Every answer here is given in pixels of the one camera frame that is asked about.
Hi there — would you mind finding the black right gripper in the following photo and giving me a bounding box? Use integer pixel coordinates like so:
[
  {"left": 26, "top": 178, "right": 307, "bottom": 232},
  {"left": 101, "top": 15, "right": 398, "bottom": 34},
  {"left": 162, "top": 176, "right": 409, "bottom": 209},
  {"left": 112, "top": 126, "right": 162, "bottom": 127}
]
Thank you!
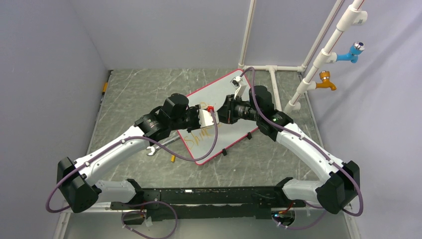
[{"left": 217, "top": 94, "right": 261, "bottom": 124}]

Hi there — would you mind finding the white floor pipe frame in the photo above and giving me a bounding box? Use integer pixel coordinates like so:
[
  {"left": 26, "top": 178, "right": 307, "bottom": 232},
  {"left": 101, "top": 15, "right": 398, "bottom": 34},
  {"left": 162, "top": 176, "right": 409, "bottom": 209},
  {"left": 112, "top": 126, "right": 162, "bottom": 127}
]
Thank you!
[{"left": 241, "top": 65, "right": 306, "bottom": 111}]

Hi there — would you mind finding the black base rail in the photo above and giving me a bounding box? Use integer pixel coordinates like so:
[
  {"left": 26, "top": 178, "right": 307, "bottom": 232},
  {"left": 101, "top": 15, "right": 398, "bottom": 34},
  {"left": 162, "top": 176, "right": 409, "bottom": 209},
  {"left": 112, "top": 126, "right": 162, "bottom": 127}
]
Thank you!
[{"left": 110, "top": 186, "right": 305, "bottom": 221}]

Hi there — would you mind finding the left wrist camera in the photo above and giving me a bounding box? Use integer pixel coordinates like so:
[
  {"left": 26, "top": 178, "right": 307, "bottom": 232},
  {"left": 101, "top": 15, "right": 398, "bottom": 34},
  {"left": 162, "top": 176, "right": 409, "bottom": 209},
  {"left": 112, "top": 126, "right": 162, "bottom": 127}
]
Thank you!
[{"left": 199, "top": 106, "right": 219, "bottom": 128}]

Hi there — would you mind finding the silver combination wrench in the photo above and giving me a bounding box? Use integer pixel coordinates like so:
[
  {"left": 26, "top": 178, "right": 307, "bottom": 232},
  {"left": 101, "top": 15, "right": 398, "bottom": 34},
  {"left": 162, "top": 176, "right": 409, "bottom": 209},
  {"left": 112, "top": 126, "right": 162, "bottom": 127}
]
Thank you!
[{"left": 147, "top": 136, "right": 180, "bottom": 156}]

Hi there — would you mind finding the orange tap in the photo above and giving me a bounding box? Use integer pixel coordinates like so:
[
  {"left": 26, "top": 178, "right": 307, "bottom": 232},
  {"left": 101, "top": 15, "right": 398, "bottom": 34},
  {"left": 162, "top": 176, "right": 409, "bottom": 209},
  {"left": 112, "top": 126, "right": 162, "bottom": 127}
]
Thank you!
[{"left": 316, "top": 71, "right": 336, "bottom": 91}]

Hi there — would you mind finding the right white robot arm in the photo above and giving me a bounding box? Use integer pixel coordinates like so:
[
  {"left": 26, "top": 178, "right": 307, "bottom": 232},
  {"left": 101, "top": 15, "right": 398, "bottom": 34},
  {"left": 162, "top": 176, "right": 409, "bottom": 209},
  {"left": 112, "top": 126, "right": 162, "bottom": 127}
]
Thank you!
[{"left": 217, "top": 86, "right": 363, "bottom": 216}]

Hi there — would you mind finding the white corner pipe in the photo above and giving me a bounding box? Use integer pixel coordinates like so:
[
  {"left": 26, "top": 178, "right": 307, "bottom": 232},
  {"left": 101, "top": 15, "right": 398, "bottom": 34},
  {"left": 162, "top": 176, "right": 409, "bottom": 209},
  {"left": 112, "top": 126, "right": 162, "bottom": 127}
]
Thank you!
[{"left": 238, "top": 0, "right": 256, "bottom": 69}]

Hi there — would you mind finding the red-framed whiteboard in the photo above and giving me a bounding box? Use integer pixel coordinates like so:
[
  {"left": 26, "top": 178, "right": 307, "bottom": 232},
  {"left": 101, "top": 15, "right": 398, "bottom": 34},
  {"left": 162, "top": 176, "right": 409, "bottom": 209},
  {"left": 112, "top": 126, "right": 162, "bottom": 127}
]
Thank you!
[{"left": 178, "top": 69, "right": 258, "bottom": 165}]

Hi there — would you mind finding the blue tap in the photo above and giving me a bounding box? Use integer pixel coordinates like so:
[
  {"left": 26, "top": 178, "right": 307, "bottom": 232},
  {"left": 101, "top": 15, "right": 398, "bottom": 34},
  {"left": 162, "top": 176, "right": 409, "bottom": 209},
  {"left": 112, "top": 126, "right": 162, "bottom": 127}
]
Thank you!
[{"left": 336, "top": 42, "right": 365, "bottom": 64}]

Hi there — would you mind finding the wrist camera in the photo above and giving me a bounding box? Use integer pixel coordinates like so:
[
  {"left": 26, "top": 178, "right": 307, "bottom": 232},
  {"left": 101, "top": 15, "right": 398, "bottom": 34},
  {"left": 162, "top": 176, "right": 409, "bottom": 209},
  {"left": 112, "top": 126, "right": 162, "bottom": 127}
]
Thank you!
[
  {"left": 199, "top": 106, "right": 219, "bottom": 128},
  {"left": 230, "top": 76, "right": 247, "bottom": 99}
]

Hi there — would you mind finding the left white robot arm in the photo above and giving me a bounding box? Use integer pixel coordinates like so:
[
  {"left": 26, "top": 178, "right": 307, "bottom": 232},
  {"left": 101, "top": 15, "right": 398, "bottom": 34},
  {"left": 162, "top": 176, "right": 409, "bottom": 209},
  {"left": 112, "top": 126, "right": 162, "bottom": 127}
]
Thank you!
[{"left": 55, "top": 93, "right": 218, "bottom": 213}]

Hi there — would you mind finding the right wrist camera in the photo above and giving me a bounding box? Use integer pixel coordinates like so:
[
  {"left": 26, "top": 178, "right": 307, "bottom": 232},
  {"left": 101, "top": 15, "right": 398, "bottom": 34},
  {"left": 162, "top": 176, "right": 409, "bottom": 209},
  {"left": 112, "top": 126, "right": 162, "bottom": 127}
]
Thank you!
[{"left": 230, "top": 76, "right": 247, "bottom": 99}]

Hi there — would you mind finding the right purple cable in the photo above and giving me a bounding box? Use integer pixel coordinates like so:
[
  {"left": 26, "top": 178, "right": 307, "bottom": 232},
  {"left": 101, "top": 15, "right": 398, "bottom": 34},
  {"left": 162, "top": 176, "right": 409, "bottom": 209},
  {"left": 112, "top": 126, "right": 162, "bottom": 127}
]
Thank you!
[{"left": 238, "top": 67, "right": 364, "bottom": 231}]

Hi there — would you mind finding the white pipe with taps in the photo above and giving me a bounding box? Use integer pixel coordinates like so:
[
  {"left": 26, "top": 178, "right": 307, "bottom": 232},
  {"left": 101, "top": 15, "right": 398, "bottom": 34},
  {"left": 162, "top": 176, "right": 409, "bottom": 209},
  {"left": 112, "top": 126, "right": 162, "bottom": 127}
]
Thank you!
[{"left": 284, "top": 0, "right": 368, "bottom": 114}]

